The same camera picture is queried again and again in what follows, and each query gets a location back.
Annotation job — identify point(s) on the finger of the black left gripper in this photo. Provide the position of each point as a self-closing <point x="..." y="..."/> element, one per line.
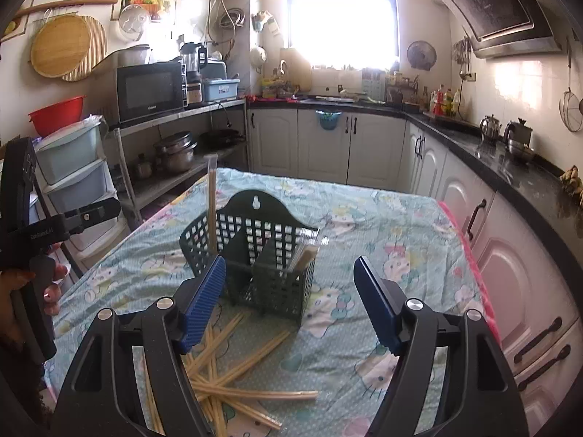
<point x="76" y="221"/>

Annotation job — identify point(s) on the wire skimmer strainer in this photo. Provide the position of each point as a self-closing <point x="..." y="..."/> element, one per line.
<point x="569" y="104"/>

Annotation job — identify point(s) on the steel kettle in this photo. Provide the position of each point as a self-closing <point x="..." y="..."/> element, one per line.
<point x="489" y="128"/>

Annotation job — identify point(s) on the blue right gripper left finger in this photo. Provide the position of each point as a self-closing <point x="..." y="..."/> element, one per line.
<point x="195" y="300"/>

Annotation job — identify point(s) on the person's left hand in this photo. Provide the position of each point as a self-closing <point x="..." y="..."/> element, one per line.
<point x="29" y="297"/>

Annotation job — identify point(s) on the red plastic basin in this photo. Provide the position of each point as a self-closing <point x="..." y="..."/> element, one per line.
<point x="54" y="117"/>

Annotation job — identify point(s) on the blue plastic box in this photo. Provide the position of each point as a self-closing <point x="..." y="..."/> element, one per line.
<point x="218" y="90"/>

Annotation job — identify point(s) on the diagonal chopsticks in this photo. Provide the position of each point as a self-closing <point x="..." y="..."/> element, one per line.
<point x="269" y="395"/>

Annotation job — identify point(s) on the round bamboo board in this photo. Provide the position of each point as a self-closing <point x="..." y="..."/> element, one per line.
<point x="68" y="47"/>

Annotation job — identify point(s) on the steel cooking pot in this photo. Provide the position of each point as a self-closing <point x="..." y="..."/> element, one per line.
<point x="176" y="152"/>

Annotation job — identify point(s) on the hello kitty tablecloth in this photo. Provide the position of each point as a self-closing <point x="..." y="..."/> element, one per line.
<point x="409" y="239"/>

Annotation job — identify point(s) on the white kitchen cabinets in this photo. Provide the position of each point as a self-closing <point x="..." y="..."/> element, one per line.
<point x="538" y="308"/>

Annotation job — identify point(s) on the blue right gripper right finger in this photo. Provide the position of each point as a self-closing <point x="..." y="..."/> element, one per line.
<point x="383" y="301"/>

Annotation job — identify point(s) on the black countertop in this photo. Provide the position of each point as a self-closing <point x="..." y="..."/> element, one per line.
<point x="533" y="190"/>

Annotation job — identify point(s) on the metal storage shelf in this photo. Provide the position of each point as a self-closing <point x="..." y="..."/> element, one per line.
<point x="156" y="156"/>

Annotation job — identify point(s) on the blue hanging cabinet bin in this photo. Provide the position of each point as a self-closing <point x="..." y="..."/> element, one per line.
<point x="328" y="120"/>

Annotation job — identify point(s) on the chopsticks pair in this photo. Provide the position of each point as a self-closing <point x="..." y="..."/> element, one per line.
<point x="212" y="342"/>

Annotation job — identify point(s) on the dark green utensil basket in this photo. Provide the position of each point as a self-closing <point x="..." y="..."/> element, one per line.
<point x="256" y="235"/>

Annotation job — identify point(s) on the long chopsticks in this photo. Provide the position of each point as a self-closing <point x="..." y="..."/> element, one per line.
<point x="252" y="360"/>

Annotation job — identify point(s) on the black microwave oven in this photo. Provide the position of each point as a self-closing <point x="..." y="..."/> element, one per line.
<point x="132" y="93"/>

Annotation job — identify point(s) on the dark teapot kettle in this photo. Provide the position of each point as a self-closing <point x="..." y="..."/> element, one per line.
<point x="517" y="138"/>

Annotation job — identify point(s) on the black blender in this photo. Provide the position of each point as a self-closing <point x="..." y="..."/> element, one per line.
<point x="195" y="58"/>

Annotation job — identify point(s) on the small wall fan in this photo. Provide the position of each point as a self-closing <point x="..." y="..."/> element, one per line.
<point x="421" y="55"/>

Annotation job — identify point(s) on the black range hood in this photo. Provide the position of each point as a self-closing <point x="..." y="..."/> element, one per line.
<point x="499" y="28"/>

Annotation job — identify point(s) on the pastel plastic drawer unit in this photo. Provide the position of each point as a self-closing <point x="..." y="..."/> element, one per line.
<point x="73" y="172"/>

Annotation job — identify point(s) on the fruit picture on wall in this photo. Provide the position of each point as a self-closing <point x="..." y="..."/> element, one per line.
<point x="156" y="9"/>

